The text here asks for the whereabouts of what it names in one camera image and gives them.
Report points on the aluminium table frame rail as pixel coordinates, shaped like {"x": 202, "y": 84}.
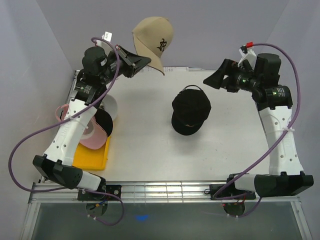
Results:
{"x": 140, "y": 192}

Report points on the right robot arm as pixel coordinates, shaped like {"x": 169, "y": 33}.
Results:
{"x": 286, "y": 176}

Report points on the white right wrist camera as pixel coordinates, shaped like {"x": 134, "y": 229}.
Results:
{"x": 247, "y": 53}

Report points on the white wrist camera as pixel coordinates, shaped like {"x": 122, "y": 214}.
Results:
{"x": 107, "y": 36}
{"x": 247, "y": 53}

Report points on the beige cap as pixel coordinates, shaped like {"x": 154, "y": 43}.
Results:
{"x": 151, "y": 37}

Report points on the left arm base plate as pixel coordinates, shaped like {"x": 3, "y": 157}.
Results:
{"x": 112, "y": 189}

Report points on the black cap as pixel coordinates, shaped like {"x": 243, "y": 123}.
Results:
{"x": 191, "y": 108}
{"x": 104, "y": 119}

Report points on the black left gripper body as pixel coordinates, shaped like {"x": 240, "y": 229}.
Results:
{"x": 112, "y": 65}

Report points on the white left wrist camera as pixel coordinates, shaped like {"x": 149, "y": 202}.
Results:
{"x": 107, "y": 36}

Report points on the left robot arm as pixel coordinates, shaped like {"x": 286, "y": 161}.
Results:
{"x": 99, "y": 69}

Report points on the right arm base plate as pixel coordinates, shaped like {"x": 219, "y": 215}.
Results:
{"x": 220, "y": 195}

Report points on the paper sheet at back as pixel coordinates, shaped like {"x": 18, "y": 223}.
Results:
{"x": 167, "y": 69}

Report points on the pink cap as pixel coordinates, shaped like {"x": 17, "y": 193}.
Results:
{"x": 93, "y": 137}

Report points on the white cap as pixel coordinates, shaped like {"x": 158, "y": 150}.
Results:
{"x": 110, "y": 105}

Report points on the yellow tray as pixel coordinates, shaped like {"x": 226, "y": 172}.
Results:
{"x": 91, "y": 159}

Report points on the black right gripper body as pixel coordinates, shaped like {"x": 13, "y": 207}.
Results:
{"x": 238, "y": 78}

